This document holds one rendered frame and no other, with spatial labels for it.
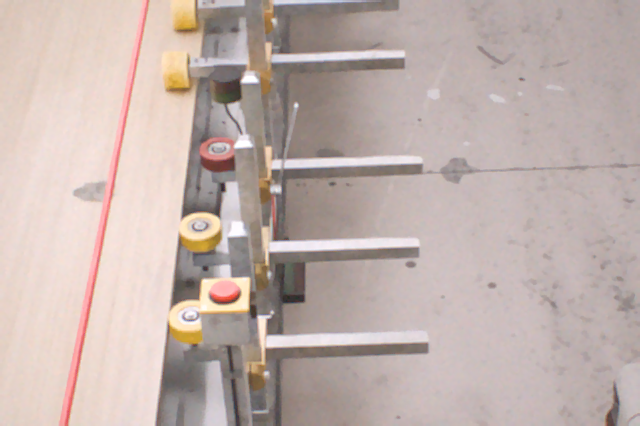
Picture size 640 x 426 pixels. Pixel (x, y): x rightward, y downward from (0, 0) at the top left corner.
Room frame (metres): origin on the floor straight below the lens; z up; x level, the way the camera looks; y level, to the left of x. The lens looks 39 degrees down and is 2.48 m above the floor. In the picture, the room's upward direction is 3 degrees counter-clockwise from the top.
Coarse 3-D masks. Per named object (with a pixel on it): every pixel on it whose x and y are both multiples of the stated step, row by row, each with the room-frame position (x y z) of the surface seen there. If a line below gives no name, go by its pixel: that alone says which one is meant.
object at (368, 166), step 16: (288, 160) 2.23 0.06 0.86; (304, 160) 2.22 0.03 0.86; (320, 160) 2.22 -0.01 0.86; (336, 160) 2.22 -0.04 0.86; (352, 160) 2.22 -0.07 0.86; (368, 160) 2.21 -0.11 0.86; (384, 160) 2.21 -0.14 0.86; (400, 160) 2.21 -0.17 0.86; (416, 160) 2.20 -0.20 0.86; (224, 176) 2.20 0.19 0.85; (272, 176) 2.20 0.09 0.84; (288, 176) 2.20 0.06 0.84; (304, 176) 2.20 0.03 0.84; (320, 176) 2.20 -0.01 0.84; (336, 176) 2.20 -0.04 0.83; (352, 176) 2.20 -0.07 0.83; (368, 176) 2.20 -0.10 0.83; (384, 176) 2.20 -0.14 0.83
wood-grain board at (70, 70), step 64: (0, 0) 2.90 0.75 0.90; (64, 0) 2.88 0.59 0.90; (128, 0) 2.86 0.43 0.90; (0, 64) 2.60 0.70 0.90; (64, 64) 2.59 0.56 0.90; (128, 64) 2.57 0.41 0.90; (0, 128) 2.34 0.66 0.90; (64, 128) 2.33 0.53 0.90; (128, 128) 2.32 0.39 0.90; (192, 128) 2.32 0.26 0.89; (0, 192) 2.12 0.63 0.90; (64, 192) 2.10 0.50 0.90; (128, 192) 2.09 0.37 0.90; (0, 256) 1.92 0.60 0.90; (64, 256) 1.91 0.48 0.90; (128, 256) 1.90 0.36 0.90; (0, 320) 1.74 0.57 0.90; (64, 320) 1.73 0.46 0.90; (128, 320) 1.72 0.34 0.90; (0, 384) 1.58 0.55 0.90; (64, 384) 1.57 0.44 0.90; (128, 384) 1.57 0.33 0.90
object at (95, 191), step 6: (102, 180) 2.12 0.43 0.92; (84, 186) 2.10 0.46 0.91; (90, 186) 2.10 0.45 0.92; (96, 186) 2.10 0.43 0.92; (102, 186) 2.11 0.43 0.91; (114, 186) 2.11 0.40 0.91; (72, 192) 2.09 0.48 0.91; (78, 192) 2.09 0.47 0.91; (84, 192) 2.09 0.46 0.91; (90, 192) 2.09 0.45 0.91; (96, 192) 2.09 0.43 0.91; (102, 192) 2.08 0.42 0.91; (114, 192) 2.09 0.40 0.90; (84, 198) 2.07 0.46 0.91; (90, 198) 2.07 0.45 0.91; (96, 198) 2.07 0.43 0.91; (102, 198) 2.07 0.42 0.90
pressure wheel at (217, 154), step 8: (208, 144) 2.23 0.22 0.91; (216, 144) 2.24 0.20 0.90; (224, 144) 2.23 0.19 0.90; (232, 144) 2.23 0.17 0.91; (200, 152) 2.21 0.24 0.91; (208, 152) 2.21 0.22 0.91; (216, 152) 2.21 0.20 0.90; (224, 152) 2.21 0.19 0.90; (232, 152) 2.20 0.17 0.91; (208, 160) 2.19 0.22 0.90; (216, 160) 2.18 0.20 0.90; (224, 160) 2.18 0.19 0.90; (232, 160) 2.19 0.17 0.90; (208, 168) 2.19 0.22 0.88; (216, 168) 2.18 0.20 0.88; (224, 168) 2.18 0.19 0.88; (232, 168) 2.19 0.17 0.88; (224, 184) 2.22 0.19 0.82
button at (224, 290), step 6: (222, 282) 1.43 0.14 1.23; (228, 282) 1.43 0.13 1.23; (216, 288) 1.42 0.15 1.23; (222, 288) 1.42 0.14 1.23; (228, 288) 1.42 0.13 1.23; (234, 288) 1.42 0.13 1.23; (216, 294) 1.41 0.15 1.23; (222, 294) 1.40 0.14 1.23; (228, 294) 1.40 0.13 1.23; (234, 294) 1.41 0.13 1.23; (216, 300) 1.40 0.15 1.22; (222, 300) 1.40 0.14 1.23; (228, 300) 1.40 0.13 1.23
